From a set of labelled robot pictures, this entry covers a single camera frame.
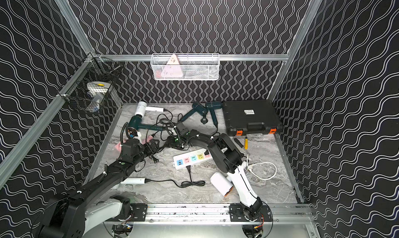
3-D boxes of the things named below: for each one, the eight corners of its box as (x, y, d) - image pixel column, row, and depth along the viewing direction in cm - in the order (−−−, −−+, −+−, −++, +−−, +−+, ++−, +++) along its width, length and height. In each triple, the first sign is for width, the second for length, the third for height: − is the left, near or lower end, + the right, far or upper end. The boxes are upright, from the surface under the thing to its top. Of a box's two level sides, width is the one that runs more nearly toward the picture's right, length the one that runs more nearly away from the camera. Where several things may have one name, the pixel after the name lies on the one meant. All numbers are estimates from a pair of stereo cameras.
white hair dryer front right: (222, 197, 81) (223, 194, 76) (208, 180, 87) (208, 176, 82) (232, 187, 84) (234, 184, 80) (217, 171, 90) (219, 167, 85)
